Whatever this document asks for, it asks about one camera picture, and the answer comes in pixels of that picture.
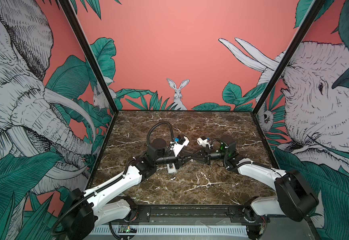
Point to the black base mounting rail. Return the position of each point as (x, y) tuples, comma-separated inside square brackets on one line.
[(146, 213)]

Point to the black frame post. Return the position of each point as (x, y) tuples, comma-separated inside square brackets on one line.
[(82, 40), (306, 23)]

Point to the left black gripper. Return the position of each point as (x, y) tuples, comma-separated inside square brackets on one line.
[(179, 161)]

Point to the white ribbed cable duct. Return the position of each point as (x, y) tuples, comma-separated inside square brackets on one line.
[(176, 230)]

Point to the right black frame post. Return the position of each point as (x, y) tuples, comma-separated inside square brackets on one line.
[(306, 23)]

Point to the white remote control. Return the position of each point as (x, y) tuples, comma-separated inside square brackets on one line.
[(171, 168)]

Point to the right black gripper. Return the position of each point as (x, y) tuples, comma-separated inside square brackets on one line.
[(206, 156)]

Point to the left black frame post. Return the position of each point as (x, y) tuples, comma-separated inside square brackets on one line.
[(82, 40)]

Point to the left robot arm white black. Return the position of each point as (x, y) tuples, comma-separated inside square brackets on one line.
[(82, 211)]

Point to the small green circuit board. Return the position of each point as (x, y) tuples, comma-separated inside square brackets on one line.
[(127, 229)]

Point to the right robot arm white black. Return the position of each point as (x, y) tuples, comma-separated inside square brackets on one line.
[(294, 197)]

